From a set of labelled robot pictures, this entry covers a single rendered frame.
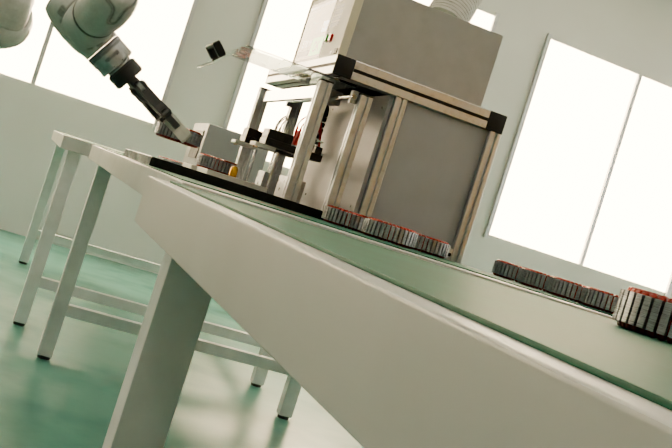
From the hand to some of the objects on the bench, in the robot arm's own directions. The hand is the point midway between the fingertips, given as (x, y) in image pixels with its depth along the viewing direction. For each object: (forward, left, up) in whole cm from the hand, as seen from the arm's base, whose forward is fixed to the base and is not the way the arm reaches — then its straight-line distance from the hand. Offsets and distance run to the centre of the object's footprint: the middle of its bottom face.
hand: (178, 132), depth 237 cm
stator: (+40, -27, -10) cm, 50 cm away
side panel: (+58, -11, -10) cm, 60 cm away
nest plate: (+15, +2, -8) cm, 17 cm away
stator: (+11, +26, -6) cm, 29 cm away
